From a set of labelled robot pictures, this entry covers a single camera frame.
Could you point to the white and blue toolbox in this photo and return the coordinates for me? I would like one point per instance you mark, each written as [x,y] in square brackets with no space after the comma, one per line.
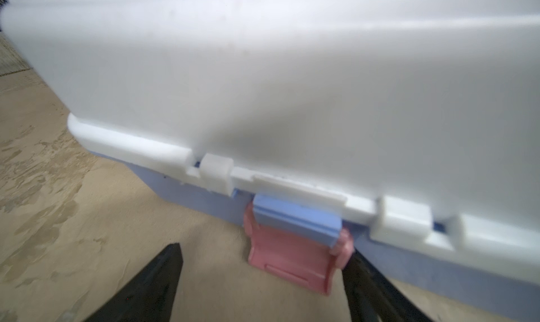
[412,123]

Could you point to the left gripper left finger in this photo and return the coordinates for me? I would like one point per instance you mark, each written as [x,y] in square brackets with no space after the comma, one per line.
[150,295]

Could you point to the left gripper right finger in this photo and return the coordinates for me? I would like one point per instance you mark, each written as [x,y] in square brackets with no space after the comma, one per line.
[372,297]

